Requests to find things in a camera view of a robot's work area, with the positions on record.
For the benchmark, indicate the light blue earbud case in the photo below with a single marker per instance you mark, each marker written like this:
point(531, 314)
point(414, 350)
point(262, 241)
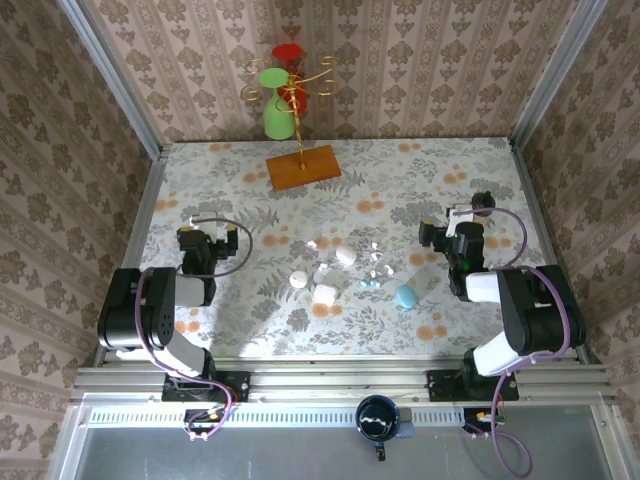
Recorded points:
point(406, 296)

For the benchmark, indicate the white round earbud case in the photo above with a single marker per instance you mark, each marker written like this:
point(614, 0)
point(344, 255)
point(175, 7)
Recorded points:
point(299, 278)

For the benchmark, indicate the white oval earbud case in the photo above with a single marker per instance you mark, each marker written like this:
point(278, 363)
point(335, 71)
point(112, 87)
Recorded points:
point(345, 254)

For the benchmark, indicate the white square earbud case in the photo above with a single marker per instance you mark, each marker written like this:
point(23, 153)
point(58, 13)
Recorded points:
point(326, 292)

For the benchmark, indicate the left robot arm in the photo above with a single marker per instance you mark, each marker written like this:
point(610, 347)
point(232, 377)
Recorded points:
point(150, 310)

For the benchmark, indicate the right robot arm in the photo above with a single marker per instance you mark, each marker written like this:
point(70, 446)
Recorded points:
point(530, 310)

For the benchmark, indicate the small black cup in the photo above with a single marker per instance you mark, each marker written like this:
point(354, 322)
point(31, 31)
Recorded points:
point(482, 200)

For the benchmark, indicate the green plastic wine glass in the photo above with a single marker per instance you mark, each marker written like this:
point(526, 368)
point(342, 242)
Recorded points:
point(277, 120)

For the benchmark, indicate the small grey box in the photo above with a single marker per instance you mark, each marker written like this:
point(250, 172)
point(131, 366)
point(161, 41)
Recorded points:
point(407, 425)

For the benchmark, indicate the dark blue mug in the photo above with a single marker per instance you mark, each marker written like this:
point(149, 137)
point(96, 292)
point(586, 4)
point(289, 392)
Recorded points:
point(377, 420)

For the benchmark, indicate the red plastic wine glass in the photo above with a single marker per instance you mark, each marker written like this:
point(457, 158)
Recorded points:
point(287, 51)

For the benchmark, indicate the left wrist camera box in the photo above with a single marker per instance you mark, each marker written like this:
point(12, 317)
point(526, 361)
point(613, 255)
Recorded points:
point(206, 225)

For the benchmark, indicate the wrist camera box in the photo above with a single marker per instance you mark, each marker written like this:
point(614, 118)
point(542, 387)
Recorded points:
point(206, 225)
point(457, 220)

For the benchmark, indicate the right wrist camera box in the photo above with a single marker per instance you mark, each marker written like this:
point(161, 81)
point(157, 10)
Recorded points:
point(457, 220)

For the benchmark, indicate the aluminium table side rail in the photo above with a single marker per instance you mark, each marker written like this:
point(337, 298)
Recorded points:
point(535, 200)
point(141, 215)

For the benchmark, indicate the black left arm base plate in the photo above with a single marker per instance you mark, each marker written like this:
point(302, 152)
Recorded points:
point(235, 385)

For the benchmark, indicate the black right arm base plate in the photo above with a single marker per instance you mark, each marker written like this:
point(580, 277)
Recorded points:
point(442, 385)

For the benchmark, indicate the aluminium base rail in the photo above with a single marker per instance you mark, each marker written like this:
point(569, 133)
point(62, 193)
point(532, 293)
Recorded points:
point(340, 380)

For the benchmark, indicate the aluminium frame post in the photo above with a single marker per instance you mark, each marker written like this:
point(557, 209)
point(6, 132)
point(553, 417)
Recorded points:
point(107, 75)
point(560, 75)

